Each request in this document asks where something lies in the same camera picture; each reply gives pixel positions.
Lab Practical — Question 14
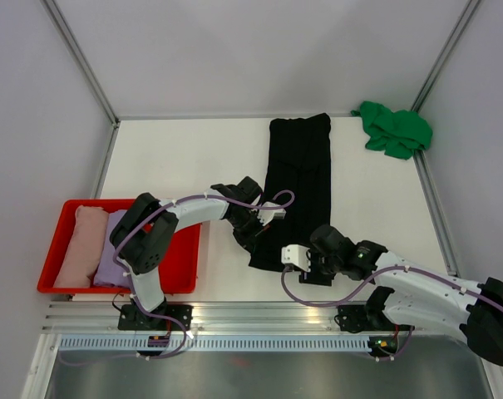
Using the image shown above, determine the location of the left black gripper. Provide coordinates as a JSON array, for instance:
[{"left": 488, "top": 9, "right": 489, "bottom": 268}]
[{"left": 227, "top": 210, "right": 269, "bottom": 255}]

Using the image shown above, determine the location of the black t shirt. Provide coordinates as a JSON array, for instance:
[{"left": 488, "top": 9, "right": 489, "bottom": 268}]
[{"left": 249, "top": 113, "right": 331, "bottom": 272}]

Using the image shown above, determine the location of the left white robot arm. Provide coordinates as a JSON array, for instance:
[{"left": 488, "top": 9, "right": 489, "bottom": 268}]
[{"left": 109, "top": 176, "right": 284, "bottom": 329}]

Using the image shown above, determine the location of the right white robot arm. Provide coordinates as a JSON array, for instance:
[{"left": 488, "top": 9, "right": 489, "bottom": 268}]
[{"left": 284, "top": 225, "right": 503, "bottom": 367}]

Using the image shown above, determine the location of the red plastic bin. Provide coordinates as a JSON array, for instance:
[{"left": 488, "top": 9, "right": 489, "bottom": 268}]
[{"left": 37, "top": 199, "right": 200, "bottom": 295}]

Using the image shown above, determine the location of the green crumpled t shirt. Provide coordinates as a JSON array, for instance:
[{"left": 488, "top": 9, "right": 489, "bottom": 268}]
[{"left": 350, "top": 101, "right": 433, "bottom": 160}]

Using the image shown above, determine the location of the lavender rolled t shirt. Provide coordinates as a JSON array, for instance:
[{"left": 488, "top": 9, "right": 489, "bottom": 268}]
[{"left": 93, "top": 209, "right": 129, "bottom": 288}]

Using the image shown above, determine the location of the pink rolled t shirt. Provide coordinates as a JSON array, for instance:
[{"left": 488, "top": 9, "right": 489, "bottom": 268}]
[{"left": 54, "top": 205, "right": 109, "bottom": 288}]

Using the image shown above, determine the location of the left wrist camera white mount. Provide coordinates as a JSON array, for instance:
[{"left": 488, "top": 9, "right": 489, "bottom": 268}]
[{"left": 257, "top": 202, "right": 286, "bottom": 225}]

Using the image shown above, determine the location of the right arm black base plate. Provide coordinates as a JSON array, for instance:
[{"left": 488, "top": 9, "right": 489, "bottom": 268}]
[{"left": 333, "top": 303, "right": 415, "bottom": 333}]

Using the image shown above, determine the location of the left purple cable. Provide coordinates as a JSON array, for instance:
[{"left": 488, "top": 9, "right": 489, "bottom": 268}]
[{"left": 59, "top": 190, "right": 296, "bottom": 367}]

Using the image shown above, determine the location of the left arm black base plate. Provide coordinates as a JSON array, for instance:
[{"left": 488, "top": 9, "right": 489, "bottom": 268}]
[{"left": 117, "top": 303, "right": 193, "bottom": 332}]

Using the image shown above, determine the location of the slotted grey cable duct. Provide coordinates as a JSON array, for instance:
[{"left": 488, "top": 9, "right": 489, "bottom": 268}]
[{"left": 59, "top": 334, "right": 370, "bottom": 352}]

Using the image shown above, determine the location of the aluminium front rail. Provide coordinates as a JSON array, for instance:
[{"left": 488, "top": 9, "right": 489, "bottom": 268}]
[{"left": 40, "top": 301, "right": 341, "bottom": 335}]

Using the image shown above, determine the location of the right aluminium corner post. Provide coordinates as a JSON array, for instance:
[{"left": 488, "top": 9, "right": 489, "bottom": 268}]
[{"left": 411, "top": 0, "right": 483, "bottom": 113}]

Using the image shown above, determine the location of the aluminium corner post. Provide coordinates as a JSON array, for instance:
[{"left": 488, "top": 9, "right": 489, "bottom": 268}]
[
  {"left": 40, "top": 0, "right": 120, "bottom": 127},
  {"left": 411, "top": 0, "right": 483, "bottom": 113}
]

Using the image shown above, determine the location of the left aluminium corner post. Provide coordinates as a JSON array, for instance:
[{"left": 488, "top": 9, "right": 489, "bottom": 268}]
[{"left": 40, "top": 0, "right": 120, "bottom": 127}]

